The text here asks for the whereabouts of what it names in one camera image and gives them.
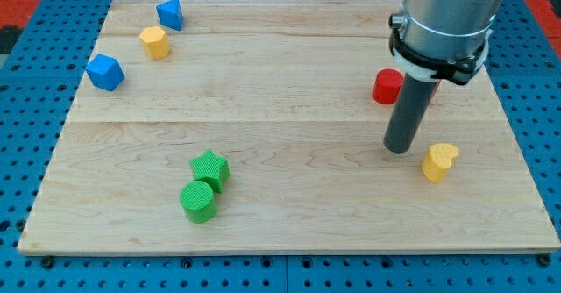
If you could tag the yellow hexagon block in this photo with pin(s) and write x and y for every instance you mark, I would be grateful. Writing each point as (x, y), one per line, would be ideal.
(155, 42)

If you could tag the green cylinder block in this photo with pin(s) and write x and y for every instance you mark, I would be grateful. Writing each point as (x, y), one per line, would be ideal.
(198, 202)

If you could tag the red cylinder block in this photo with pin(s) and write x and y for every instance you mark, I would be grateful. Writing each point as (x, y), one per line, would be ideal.
(387, 86)

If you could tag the green star block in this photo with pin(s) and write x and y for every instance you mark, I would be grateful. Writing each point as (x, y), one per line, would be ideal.
(212, 169)

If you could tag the wooden board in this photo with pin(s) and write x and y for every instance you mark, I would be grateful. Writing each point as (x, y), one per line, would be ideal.
(282, 90)

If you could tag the blue cube block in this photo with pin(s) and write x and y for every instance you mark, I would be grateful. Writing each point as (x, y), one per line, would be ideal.
(105, 72)

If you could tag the yellow heart block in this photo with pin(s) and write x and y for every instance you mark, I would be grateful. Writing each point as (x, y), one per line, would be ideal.
(438, 160)

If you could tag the blue triangle block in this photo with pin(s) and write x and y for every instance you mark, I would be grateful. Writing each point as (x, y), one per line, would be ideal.
(170, 14)

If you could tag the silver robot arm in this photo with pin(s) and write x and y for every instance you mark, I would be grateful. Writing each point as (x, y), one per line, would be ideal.
(436, 40)

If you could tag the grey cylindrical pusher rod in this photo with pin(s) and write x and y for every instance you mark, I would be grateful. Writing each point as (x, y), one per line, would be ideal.
(409, 109)

